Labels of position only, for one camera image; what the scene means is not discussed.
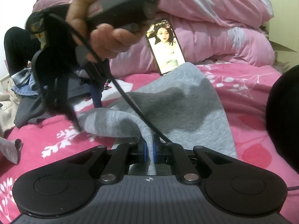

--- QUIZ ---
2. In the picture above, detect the beige wooden panel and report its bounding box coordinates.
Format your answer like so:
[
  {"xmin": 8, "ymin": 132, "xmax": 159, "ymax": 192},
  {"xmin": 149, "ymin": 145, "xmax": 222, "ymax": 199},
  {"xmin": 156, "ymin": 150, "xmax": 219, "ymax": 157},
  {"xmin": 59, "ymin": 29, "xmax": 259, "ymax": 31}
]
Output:
[{"xmin": 262, "ymin": 0, "xmax": 299, "ymax": 42}]

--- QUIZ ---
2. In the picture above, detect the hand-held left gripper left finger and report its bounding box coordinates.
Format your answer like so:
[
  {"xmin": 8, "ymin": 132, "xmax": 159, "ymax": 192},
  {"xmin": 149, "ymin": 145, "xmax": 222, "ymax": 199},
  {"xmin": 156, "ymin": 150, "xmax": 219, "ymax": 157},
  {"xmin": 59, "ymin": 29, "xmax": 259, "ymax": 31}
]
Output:
[{"xmin": 59, "ymin": 138, "xmax": 148, "ymax": 184}]

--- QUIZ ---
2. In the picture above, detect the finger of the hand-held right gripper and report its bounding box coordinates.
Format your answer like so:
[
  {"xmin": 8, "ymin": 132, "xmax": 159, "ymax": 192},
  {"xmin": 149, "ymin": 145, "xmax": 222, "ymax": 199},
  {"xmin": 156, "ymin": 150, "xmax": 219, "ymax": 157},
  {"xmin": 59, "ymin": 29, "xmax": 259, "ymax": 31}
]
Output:
[
  {"xmin": 33, "ymin": 75, "xmax": 82, "ymax": 131},
  {"xmin": 85, "ymin": 64, "xmax": 110, "ymax": 109}
]

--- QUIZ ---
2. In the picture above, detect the person's right hand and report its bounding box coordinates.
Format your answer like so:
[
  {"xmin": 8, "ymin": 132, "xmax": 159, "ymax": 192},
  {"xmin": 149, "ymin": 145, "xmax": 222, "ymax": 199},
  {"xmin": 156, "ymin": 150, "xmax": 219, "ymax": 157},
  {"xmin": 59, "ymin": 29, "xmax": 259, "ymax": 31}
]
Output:
[{"xmin": 66, "ymin": 0, "xmax": 146, "ymax": 62}]

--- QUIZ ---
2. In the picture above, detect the smartphone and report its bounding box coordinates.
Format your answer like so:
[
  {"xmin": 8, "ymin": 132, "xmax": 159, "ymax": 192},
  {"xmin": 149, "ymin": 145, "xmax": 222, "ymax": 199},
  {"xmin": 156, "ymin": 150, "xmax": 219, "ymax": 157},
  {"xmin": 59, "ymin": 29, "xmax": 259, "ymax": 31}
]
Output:
[{"xmin": 145, "ymin": 18, "xmax": 186, "ymax": 76}]

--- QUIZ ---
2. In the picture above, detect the pink quilt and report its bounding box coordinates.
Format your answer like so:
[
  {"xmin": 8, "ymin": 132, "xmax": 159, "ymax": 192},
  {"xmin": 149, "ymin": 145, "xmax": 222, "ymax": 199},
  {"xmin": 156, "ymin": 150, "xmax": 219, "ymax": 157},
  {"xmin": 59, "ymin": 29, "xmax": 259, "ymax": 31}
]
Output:
[{"xmin": 110, "ymin": 0, "xmax": 276, "ymax": 75}]

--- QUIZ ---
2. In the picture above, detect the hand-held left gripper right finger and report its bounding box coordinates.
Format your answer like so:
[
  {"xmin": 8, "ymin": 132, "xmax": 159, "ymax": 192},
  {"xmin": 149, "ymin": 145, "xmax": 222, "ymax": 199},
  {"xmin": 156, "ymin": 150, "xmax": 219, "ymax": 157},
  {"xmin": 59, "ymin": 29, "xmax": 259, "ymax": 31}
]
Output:
[{"xmin": 153, "ymin": 134, "xmax": 237, "ymax": 184}]

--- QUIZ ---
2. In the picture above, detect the plaid shirt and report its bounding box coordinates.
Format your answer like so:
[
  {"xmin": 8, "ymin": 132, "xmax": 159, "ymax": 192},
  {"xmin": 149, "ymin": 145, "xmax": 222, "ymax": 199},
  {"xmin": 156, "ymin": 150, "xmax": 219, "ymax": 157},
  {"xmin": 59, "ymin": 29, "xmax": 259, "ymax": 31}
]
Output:
[{"xmin": 10, "ymin": 69, "xmax": 35, "ymax": 87}]

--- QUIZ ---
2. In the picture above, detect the cream garment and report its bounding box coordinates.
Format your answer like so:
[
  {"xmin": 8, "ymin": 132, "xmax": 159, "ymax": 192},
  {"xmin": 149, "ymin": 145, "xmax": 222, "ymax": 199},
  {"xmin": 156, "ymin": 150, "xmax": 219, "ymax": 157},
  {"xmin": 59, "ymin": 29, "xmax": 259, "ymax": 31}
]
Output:
[{"xmin": 0, "ymin": 91, "xmax": 22, "ymax": 138}]

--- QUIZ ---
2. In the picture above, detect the pink floral blanket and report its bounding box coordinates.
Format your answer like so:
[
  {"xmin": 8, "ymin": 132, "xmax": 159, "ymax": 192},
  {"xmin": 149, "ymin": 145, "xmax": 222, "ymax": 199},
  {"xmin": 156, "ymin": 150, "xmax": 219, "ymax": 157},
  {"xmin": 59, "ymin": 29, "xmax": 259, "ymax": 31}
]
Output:
[{"xmin": 0, "ymin": 63, "xmax": 299, "ymax": 224}]

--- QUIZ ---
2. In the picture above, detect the light grey cloth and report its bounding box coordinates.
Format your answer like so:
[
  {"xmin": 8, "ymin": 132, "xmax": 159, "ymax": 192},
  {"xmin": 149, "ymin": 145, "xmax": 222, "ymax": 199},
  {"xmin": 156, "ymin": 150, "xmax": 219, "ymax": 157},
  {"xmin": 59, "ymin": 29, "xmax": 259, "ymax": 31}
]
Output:
[{"xmin": 0, "ymin": 136, "xmax": 22, "ymax": 165}]

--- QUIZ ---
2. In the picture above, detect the person's black clothing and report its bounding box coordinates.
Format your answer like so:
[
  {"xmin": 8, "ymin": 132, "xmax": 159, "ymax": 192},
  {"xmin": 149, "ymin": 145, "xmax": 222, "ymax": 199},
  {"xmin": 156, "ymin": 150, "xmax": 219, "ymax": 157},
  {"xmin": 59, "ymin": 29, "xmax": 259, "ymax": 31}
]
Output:
[{"xmin": 266, "ymin": 65, "xmax": 299, "ymax": 168}]

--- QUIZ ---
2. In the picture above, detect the blue denim garment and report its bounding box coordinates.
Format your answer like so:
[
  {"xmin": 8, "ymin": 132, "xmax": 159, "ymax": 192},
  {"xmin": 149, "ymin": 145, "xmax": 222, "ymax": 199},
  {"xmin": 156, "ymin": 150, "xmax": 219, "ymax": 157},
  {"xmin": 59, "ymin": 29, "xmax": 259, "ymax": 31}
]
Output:
[{"xmin": 12, "ymin": 73, "xmax": 39, "ymax": 97}]

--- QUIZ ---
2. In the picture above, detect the grey sweatshirt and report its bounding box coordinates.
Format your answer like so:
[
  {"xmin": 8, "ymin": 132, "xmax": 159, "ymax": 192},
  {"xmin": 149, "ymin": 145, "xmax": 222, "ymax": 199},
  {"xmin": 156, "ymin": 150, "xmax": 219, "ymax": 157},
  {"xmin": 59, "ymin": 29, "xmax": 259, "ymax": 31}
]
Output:
[{"xmin": 78, "ymin": 62, "xmax": 237, "ymax": 175}]

